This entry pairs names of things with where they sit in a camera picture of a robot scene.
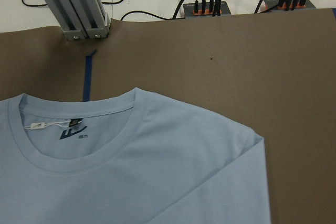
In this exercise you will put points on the light blue t-shirt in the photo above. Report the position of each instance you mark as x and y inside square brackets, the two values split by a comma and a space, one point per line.
[137, 158]

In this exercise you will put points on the grey usb hub left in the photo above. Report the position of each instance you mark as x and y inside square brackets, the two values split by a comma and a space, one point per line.
[189, 10]

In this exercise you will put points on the aluminium frame post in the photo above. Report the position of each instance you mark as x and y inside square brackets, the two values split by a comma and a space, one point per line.
[81, 19]

